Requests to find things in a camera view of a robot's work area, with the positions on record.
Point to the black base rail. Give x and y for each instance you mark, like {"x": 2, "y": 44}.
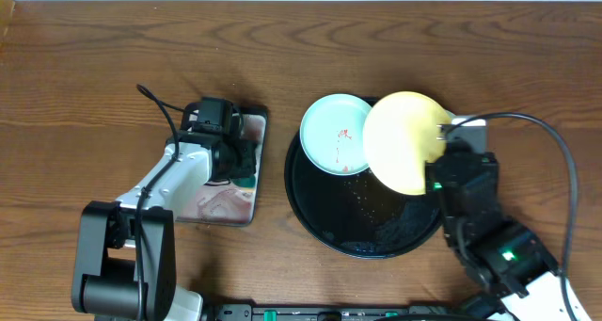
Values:
{"x": 249, "y": 312}

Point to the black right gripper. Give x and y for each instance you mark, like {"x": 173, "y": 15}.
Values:
{"x": 484, "y": 164}

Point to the right mint green plate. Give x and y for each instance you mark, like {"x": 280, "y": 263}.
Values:
{"x": 450, "y": 114}

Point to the green scouring sponge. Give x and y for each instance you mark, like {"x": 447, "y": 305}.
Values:
{"x": 246, "y": 183}

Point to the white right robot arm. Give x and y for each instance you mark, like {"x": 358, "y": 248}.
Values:
{"x": 520, "y": 277}

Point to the black round tray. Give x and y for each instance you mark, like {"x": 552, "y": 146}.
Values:
{"x": 356, "y": 214}

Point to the left mint green plate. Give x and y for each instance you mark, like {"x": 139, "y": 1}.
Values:
{"x": 331, "y": 134}

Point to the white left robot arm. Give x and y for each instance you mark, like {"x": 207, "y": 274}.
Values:
{"x": 125, "y": 266}

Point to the mint green plate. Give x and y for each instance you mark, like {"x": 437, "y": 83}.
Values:
{"x": 450, "y": 114}
{"x": 331, "y": 134}

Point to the pale yellow plate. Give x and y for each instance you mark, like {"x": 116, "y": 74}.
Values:
{"x": 402, "y": 134}

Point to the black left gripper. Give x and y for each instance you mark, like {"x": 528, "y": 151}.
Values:
{"x": 245, "y": 160}

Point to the black rectangular soapy tray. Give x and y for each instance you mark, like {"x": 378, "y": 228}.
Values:
{"x": 223, "y": 202}

